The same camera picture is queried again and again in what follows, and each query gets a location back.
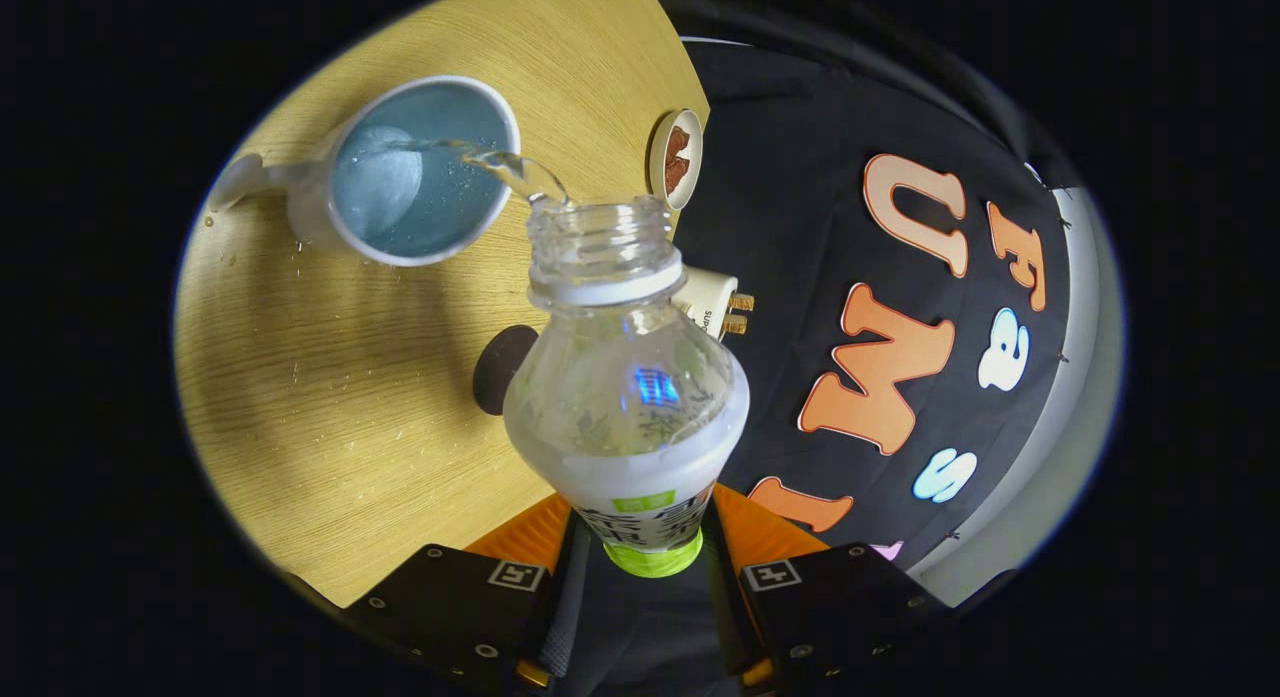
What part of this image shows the black backdrop cloth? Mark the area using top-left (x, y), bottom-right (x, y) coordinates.
top-left (575, 0), bottom-right (1096, 693)

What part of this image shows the clear juice bottle green label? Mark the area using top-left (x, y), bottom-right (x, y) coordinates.
top-left (502, 195), bottom-right (751, 579)

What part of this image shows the white power plug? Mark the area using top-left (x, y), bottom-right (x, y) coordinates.
top-left (672, 266), bottom-right (756, 340)

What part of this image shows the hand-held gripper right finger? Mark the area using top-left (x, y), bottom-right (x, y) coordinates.
top-left (703, 482), bottom-right (951, 693)

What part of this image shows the dark round coaster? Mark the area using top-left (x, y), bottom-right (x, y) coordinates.
top-left (472, 324), bottom-right (541, 417)

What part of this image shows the wooden table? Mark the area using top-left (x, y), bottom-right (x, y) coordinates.
top-left (172, 0), bottom-right (712, 610)

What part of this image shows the white oval plate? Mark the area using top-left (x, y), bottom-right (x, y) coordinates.
top-left (648, 108), bottom-right (704, 211)

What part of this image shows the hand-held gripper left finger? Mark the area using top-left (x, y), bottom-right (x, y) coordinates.
top-left (343, 492), bottom-right (591, 693)

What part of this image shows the white cup with handle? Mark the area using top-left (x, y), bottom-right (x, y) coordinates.
top-left (207, 74), bottom-right (522, 268)

